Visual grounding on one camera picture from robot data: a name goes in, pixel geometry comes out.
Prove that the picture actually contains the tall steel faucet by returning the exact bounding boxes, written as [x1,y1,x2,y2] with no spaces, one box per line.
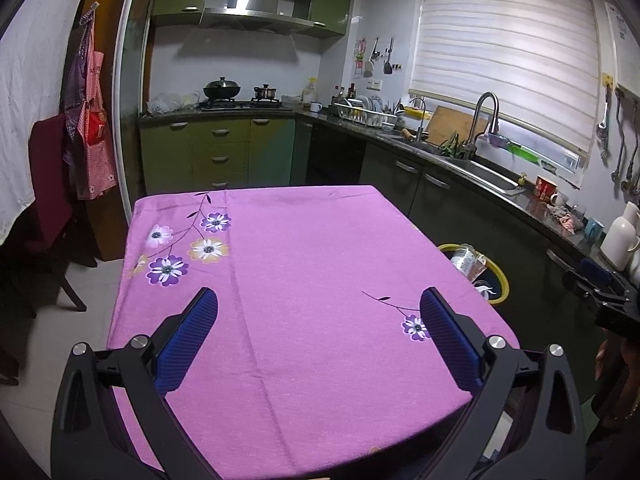
[462,91,501,161]

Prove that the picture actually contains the red wall decoration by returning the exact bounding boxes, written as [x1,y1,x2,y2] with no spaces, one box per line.
[353,37,369,79]

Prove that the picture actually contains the teal cup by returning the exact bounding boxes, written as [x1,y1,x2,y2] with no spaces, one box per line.
[583,217,605,246]

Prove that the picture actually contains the pink floral tablecloth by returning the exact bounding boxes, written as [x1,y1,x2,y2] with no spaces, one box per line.
[106,185,521,480]

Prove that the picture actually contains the red checked apron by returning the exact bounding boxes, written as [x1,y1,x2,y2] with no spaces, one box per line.
[74,50,119,201]

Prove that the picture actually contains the maroon chair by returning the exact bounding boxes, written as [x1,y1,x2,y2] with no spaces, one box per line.
[27,112,99,312]

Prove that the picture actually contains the green plastic strip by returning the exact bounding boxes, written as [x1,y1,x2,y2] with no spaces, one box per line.
[507,142,541,165]

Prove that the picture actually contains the clear plastic water bottle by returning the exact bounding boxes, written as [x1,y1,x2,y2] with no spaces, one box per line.
[451,243,489,281]

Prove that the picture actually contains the white thermos jug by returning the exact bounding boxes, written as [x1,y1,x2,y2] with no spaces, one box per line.
[599,201,640,272]

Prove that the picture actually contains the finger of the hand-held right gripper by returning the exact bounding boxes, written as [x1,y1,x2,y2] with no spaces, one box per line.
[561,269,603,307]
[579,258,629,295]

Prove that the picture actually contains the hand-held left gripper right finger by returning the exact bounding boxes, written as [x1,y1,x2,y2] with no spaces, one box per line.
[419,286,587,480]

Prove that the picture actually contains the gas stove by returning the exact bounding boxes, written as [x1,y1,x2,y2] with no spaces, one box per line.
[198,99,296,111]

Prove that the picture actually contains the dish rack with dishes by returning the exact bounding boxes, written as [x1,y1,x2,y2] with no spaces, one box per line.
[329,94,399,131]

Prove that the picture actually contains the yellow-rimmed dark trash bin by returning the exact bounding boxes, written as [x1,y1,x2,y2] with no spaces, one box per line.
[436,242,511,309]

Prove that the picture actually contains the white window blind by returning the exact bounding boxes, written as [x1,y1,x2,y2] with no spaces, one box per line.
[407,0,601,157]

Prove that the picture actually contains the black wok with lid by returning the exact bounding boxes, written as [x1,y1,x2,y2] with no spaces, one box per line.
[202,76,242,101]

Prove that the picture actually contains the white hanging sheet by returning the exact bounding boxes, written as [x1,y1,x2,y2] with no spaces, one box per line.
[0,0,94,247]

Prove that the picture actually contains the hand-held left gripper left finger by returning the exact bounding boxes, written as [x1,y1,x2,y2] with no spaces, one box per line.
[50,286,221,480]

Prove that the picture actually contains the pink crumpled rag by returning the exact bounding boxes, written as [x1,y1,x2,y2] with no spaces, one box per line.
[549,210,584,234]

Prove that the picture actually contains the steel sink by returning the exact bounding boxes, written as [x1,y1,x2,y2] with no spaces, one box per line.
[394,140,526,197]

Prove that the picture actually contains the small steel faucet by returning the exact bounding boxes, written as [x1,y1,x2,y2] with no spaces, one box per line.
[412,97,432,141]

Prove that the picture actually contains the pile of plastic bags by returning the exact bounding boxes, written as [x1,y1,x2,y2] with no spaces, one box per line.
[146,90,201,114]

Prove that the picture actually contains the black kitchen countertop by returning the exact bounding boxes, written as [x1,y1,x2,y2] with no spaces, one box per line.
[138,102,640,288]

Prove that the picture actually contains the purple checked apron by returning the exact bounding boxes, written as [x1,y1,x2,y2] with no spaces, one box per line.
[62,9,97,142]

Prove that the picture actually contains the wooden cutting board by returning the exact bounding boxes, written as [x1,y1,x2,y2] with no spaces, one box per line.
[428,105,489,147]

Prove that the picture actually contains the hanging steel ladle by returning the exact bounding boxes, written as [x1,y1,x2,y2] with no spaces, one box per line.
[610,87,629,181]
[595,75,614,164]
[622,95,640,194]

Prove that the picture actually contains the person's right forearm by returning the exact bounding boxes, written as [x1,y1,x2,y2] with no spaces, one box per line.
[587,417,640,467]

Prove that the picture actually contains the green leafy vegetables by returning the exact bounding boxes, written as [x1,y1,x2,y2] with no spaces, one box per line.
[438,132,466,157]

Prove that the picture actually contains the person's right hand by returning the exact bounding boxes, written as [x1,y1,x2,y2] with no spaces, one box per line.
[594,335,640,423]

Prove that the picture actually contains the glass sliding door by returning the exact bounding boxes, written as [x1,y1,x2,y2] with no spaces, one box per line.
[112,0,157,197]

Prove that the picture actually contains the red printed mug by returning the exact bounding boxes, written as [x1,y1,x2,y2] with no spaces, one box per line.
[533,175,569,206]

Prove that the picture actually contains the white wall paper sheet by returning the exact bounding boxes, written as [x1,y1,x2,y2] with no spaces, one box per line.
[603,0,634,91]

